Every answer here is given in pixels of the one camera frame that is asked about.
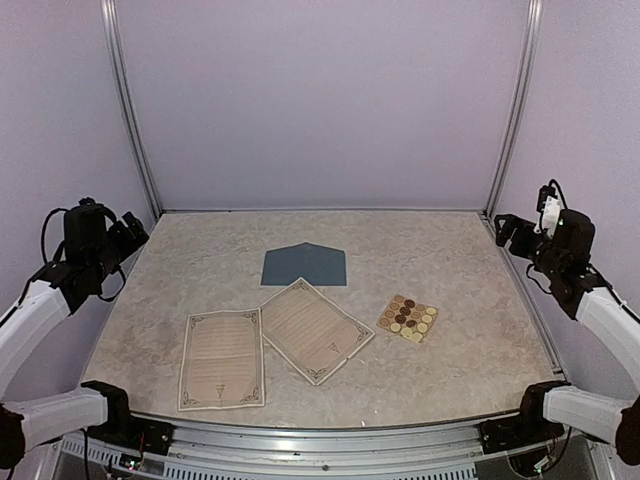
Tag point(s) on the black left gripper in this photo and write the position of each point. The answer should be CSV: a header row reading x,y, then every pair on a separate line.
x,y
135,227

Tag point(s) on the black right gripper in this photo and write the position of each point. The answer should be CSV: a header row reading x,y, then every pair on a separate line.
x,y
514,222

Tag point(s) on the blue paper envelope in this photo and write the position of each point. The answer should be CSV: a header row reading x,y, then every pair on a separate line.
x,y
317,264

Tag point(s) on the beige lined letter paper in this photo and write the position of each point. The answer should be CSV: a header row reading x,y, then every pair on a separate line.
x,y
222,365
312,333

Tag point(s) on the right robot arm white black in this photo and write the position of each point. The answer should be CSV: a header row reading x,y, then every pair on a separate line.
x,y
562,254

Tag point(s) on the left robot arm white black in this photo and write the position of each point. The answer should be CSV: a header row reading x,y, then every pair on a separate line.
x,y
94,246

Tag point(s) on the round sticker sheet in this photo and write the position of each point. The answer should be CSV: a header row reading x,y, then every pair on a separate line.
x,y
407,318

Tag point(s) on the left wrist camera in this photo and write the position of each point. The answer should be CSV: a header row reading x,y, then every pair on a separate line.
x,y
88,202

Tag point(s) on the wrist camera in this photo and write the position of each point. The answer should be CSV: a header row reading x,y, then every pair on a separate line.
x,y
550,202
88,202

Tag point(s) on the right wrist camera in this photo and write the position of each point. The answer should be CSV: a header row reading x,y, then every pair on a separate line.
x,y
550,202

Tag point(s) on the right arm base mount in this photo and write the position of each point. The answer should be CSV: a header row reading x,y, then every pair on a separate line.
x,y
516,431

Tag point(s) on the right aluminium corner post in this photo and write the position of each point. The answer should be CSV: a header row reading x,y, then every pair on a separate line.
x,y
518,104

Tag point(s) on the aluminium corner post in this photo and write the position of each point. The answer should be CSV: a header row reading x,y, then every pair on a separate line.
x,y
518,104
125,99

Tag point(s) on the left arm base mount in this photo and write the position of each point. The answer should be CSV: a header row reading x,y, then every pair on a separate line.
x,y
135,433

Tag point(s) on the left aluminium corner post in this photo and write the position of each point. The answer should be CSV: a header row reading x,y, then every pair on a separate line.
x,y
125,99

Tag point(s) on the aluminium front rail frame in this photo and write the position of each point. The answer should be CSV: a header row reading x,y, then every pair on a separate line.
x,y
199,450

